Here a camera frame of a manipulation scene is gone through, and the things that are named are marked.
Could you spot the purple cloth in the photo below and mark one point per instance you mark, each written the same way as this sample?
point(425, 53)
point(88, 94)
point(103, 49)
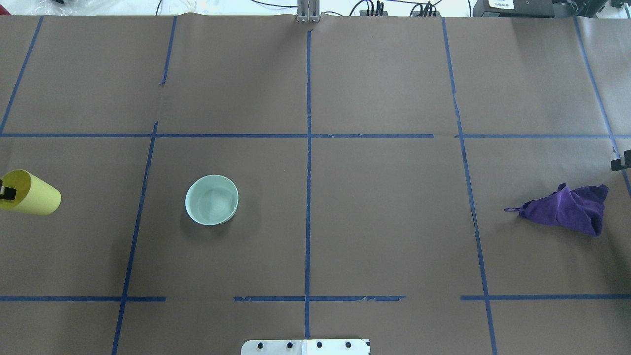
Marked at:
point(580, 209)

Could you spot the mint green bowl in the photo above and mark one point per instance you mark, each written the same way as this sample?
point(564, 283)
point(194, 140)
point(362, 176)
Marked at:
point(212, 200)

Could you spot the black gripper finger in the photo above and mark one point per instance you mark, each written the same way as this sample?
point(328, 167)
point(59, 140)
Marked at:
point(7, 193)

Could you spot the aluminium frame post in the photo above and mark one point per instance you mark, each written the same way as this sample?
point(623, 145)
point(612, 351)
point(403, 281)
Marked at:
point(308, 11)

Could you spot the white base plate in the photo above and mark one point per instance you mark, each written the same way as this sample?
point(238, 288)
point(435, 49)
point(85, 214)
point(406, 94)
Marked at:
point(307, 347)

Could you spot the yellow plastic cup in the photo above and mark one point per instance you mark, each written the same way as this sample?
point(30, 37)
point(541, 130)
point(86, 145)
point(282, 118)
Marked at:
point(33, 195)

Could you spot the black desktop box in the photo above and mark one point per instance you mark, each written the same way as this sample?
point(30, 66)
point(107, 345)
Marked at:
point(514, 8)

